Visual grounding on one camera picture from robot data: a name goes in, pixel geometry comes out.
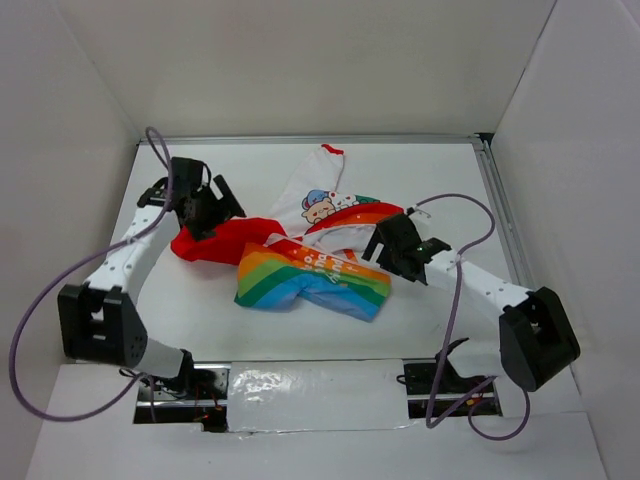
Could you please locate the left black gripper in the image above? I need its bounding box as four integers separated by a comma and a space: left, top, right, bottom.
186, 175, 246, 243

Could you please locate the rainbow white red kids jacket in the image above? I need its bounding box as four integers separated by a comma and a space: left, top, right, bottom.
170, 144, 403, 322

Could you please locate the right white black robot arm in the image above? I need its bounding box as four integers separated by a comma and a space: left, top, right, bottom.
363, 213, 581, 392

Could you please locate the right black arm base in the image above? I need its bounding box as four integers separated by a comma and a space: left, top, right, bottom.
396, 353, 501, 419

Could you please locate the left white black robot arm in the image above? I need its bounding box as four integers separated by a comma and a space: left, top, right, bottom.
57, 157, 245, 399

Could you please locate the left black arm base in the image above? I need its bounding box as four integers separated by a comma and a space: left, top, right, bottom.
133, 363, 231, 433

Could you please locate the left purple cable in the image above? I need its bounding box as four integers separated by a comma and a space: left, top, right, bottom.
8, 126, 176, 424

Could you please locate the purple cable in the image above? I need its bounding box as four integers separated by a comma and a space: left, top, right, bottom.
414, 192, 531, 442
8, 126, 176, 424

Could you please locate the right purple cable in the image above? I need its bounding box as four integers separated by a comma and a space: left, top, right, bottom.
414, 192, 531, 442

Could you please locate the aluminium frame rail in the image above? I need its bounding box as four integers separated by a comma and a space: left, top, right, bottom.
167, 134, 533, 284

